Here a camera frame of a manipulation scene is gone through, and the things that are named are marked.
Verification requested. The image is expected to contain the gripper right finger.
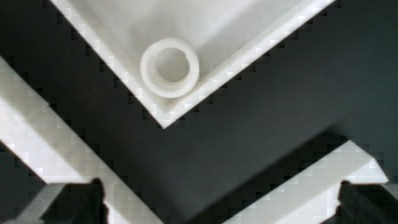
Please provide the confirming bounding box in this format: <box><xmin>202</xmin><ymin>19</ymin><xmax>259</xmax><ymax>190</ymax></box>
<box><xmin>337</xmin><ymin>181</ymin><xmax>398</xmax><ymax>224</ymax></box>

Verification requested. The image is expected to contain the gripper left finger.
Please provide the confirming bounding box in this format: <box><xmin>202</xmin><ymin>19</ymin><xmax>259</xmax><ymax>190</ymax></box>
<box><xmin>12</xmin><ymin>178</ymin><xmax>110</xmax><ymax>224</ymax></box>

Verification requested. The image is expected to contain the white square tabletop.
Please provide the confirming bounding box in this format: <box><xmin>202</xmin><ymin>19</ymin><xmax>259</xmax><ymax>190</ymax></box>
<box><xmin>49</xmin><ymin>0</ymin><xmax>335</xmax><ymax>127</ymax></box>

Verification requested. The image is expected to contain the white L-shaped obstacle fence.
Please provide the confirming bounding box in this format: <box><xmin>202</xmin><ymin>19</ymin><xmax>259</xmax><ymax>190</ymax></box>
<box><xmin>0</xmin><ymin>57</ymin><xmax>387</xmax><ymax>224</ymax></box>

